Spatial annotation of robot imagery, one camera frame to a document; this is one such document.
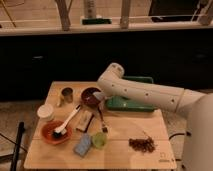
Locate green small cup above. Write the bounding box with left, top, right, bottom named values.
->
left=92, top=132, right=107, bottom=149

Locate black cable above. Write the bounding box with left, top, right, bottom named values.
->
left=168, top=131, right=192, bottom=142

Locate metal fork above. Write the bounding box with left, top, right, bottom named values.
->
left=97, top=107, right=108, bottom=133

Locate white lidded cup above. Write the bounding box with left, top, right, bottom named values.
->
left=37, top=104, right=54, bottom=121

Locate light blue towel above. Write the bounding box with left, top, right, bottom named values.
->
left=93, top=92, right=105, bottom=101

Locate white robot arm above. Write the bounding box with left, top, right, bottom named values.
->
left=97, top=63, right=213, bottom=171

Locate brown dried scraps pile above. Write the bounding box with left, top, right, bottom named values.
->
left=128, top=132, right=156, bottom=153

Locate white handled brush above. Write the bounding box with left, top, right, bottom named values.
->
left=53, top=105, right=81, bottom=138

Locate purple bowl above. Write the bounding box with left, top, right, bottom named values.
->
left=81, top=87, right=100, bottom=108

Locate black pole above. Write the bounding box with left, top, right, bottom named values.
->
left=10, top=122, right=25, bottom=171

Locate metal cup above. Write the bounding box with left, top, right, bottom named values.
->
left=61, top=87, right=73, bottom=103

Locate blue sponge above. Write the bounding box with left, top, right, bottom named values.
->
left=73, top=133, right=91, bottom=157

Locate green base stand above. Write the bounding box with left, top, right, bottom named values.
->
left=82, top=18, right=112, bottom=25

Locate green plastic tray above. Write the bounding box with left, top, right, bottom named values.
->
left=105, top=76, right=155, bottom=112

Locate orange bowl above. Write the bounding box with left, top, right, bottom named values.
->
left=40, top=120, right=72, bottom=145

